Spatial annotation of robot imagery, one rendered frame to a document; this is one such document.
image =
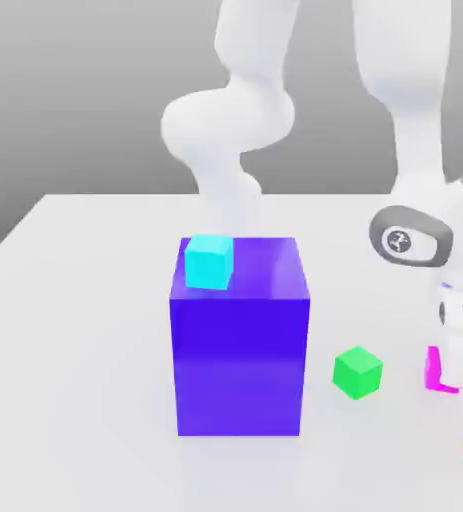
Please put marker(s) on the small magenta cube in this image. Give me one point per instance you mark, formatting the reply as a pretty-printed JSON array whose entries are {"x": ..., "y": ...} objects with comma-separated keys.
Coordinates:
[{"x": 433, "y": 372}]

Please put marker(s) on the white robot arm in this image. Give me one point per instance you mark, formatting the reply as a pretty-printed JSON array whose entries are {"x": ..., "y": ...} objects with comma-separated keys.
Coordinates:
[{"x": 231, "y": 120}]

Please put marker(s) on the small green cube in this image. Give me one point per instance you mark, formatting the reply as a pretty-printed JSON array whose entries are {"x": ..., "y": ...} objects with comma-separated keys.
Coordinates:
[{"x": 357, "y": 374}]

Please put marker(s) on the small cyan cube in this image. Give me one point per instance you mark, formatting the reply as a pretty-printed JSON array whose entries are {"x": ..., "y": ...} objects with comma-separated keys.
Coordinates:
[{"x": 208, "y": 262}]

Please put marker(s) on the large purple box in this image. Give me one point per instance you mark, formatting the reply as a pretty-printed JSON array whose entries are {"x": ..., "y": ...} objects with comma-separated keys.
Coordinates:
[{"x": 239, "y": 360}]

